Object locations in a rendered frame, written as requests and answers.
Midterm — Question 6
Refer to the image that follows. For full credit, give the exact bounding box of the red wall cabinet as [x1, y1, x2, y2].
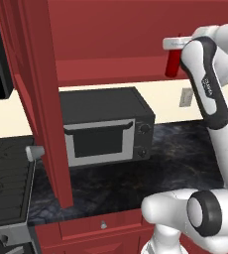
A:
[47, 0, 228, 88]

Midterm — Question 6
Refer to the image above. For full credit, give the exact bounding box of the grey stove knob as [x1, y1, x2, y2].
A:
[0, 232, 10, 248]

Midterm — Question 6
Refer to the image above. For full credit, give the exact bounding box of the grey wall outlet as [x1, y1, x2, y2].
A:
[178, 87, 195, 108]

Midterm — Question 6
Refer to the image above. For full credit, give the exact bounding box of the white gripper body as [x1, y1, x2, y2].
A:
[162, 36, 193, 52]

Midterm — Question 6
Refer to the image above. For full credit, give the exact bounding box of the black toaster oven knob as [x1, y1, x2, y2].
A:
[137, 148, 148, 159]
[139, 123, 152, 135]

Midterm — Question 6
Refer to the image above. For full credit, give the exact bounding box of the black and grey stove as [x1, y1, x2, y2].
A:
[0, 135, 41, 254]

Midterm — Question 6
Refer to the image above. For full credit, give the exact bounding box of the black toaster oven door handle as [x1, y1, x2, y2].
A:
[63, 120, 135, 136]

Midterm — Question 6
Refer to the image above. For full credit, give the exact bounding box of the black toaster oven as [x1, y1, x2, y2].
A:
[58, 86, 157, 170]

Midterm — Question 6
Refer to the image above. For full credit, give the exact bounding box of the red drawer front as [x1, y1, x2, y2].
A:
[58, 211, 146, 241]

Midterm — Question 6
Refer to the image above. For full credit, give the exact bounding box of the red base cabinet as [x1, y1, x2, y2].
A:
[34, 207, 228, 254]

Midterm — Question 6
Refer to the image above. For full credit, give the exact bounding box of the grey toaster oven door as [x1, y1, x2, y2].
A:
[62, 118, 136, 169]

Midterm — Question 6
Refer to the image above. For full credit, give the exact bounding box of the red cabinet door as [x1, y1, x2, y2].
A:
[0, 0, 74, 210]

